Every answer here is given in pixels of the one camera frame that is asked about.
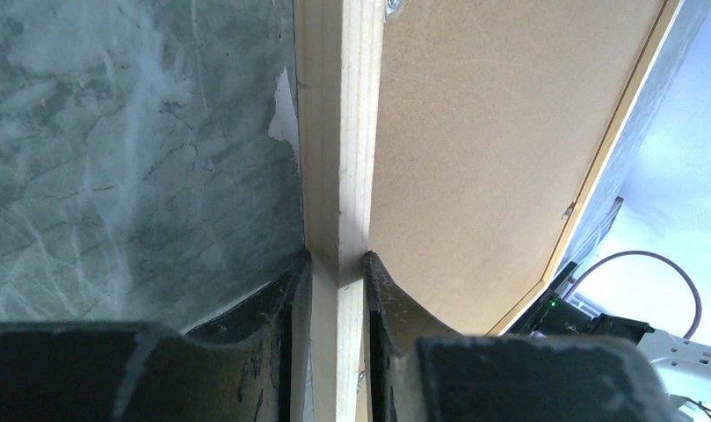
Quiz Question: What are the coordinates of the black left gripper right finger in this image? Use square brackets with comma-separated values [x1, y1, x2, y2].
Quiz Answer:
[363, 252, 673, 421]

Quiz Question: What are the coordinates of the light wooden picture frame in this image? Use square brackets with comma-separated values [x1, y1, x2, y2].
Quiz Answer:
[294, 0, 686, 422]

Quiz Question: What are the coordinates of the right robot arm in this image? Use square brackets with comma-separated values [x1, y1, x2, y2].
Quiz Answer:
[507, 262, 711, 421]

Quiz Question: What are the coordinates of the brown backing board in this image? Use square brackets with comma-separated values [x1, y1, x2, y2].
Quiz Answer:
[369, 1, 682, 337]

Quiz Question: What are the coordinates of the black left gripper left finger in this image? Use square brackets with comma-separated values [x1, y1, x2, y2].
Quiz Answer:
[0, 252, 312, 421]

